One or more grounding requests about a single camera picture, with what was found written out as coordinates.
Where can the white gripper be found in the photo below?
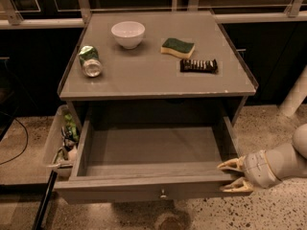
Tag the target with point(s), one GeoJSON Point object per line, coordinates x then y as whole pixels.
{"type": "Point", "coordinates": [255, 170]}

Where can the green soda can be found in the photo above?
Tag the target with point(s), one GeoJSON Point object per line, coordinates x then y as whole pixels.
{"type": "Point", "coordinates": [89, 60]}

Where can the green yellow sponge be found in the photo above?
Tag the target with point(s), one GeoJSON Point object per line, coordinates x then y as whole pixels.
{"type": "Point", "coordinates": [177, 48]}

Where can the black metal bar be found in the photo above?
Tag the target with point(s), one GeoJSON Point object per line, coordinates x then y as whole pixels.
{"type": "Point", "coordinates": [45, 200]}

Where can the grey top drawer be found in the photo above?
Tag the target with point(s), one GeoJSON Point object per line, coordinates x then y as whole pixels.
{"type": "Point", "coordinates": [120, 161]}

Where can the black snack bar wrapper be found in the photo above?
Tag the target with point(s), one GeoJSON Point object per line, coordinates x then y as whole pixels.
{"type": "Point", "coordinates": [199, 66]}

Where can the grey drawer cabinet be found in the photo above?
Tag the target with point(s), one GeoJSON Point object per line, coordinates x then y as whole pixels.
{"type": "Point", "coordinates": [142, 85]}

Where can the white ceramic bowl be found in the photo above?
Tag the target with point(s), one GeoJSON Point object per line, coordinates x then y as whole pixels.
{"type": "Point", "coordinates": [128, 34]}

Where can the metal railing frame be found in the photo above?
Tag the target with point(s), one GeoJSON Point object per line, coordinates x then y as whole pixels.
{"type": "Point", "coordinates": [42, 14]}

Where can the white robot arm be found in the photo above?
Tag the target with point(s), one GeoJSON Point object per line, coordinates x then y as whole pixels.
{"type": "Point", "coordinates": [279, 148]}

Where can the green snack bag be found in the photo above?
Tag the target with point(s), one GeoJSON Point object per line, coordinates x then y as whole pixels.
{"type": "Point", "coordinates": [69, 131]}

